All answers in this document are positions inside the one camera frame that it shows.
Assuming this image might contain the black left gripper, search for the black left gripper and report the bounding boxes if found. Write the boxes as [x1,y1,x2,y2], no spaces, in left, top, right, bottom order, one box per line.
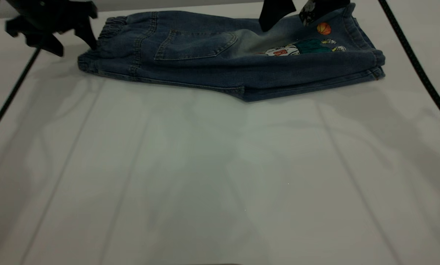
[5,0,99,57]

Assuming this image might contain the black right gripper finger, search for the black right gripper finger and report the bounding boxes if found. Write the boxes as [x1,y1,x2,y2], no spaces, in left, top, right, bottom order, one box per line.
[259,0,297,32]
[299,0,351,27]

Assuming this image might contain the blue denim kids pants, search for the blue denim kids pants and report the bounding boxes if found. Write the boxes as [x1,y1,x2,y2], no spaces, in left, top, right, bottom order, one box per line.
[77,4,386,103]

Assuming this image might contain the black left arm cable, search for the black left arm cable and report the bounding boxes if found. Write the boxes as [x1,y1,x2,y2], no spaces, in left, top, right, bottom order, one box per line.
[0,46,43,146]

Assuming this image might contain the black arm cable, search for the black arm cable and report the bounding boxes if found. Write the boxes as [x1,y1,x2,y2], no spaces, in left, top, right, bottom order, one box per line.
[377,0,440,134]
[0,46,43,146]

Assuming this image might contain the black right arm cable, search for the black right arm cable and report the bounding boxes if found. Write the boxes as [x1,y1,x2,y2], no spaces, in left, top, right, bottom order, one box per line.
[377,0,440,134]

